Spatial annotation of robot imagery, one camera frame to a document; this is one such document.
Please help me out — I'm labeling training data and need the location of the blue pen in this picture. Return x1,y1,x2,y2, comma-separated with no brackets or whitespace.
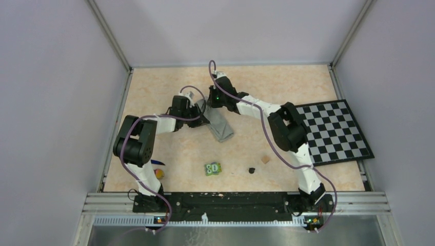
150,159,165,166

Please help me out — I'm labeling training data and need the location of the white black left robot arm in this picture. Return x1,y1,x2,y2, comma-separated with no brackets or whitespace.
113,95,208,212

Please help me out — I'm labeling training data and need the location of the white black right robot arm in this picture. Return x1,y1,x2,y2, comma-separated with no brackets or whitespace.
208,72,326,211

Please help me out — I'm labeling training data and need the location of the red yellow ball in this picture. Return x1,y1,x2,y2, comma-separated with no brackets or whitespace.
154,169,165,180

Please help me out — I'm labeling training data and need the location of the aluminium frame rail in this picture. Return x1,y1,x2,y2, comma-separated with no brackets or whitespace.
82,192,391,228

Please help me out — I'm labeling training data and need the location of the green owl toy block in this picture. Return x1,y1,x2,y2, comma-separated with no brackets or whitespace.
204,162,222,176

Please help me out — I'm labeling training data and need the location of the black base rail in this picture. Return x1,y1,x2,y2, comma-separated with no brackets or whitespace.
132,192,333,222

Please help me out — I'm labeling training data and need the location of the black white checkerboard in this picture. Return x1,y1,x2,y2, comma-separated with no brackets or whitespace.
296,99,374,167

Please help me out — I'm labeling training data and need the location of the small tan wooden block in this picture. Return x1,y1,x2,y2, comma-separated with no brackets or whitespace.
261,155,270,164

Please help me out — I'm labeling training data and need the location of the grey-green cloth napkin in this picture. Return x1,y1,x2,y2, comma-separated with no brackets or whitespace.
196,99,234,143

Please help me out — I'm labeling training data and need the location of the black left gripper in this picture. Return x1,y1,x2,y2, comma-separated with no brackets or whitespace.
181,103,209,128

